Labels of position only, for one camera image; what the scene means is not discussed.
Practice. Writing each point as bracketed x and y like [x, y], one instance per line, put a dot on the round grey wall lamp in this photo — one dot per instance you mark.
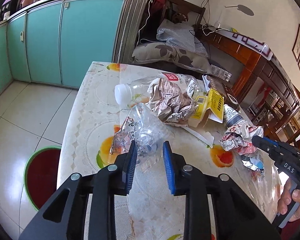
[246, 10]

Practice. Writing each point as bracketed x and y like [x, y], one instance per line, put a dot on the bubble wrap sheet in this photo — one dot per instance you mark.
[177, 36]

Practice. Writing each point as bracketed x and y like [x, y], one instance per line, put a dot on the floral cushion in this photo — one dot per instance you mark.
[170, 55]

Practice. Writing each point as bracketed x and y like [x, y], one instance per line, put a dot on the clear bottle with red label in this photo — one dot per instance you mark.
[123, 93]

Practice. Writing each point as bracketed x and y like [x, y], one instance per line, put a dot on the wooden sideboard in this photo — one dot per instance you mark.
[242, 62]

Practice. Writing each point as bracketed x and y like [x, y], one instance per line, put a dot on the table with fruit-print cloth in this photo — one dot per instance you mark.
[97, 100]

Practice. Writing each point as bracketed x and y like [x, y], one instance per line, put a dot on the crushed clear plastic bottle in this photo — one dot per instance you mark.
[145, 127]

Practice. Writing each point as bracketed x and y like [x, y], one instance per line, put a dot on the printed paper cup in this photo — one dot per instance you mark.
[233, 116]

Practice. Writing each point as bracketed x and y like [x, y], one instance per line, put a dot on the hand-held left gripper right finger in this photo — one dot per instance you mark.
[168, 170]

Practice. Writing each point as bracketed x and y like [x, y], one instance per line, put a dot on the teal base cabinets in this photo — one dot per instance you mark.
[85, 42]

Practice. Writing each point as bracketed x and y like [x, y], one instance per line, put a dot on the crumpled newspaper ball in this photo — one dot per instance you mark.
[170, 100]

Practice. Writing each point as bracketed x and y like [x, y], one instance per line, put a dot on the blue white foil packet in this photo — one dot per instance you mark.
[252, 163]

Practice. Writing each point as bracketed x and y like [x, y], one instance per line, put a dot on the white paper strip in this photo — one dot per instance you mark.
[200, 135]

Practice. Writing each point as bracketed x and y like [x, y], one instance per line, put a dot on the brown snack packet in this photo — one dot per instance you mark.
[227, 92]

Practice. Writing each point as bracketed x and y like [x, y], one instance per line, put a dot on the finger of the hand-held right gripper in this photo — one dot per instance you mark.
[261, 143]
[273, 141]

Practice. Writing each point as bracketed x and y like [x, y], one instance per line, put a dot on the flattened yellow carton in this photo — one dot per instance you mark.
[211, 103]

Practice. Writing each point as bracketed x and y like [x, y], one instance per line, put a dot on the metal sliding door frame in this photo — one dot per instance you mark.
[132, 17]

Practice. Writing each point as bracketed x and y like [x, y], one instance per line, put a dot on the red white foil wrapper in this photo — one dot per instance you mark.
[240, 138]

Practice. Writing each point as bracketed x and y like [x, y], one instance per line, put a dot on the red bin with green rim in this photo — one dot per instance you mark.
[43, 175]

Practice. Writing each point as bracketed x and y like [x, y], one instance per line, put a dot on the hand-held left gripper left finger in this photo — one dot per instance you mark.
[130, 167]

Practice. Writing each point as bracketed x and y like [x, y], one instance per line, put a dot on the red patterned desk cover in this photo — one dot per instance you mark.
[250, 42]

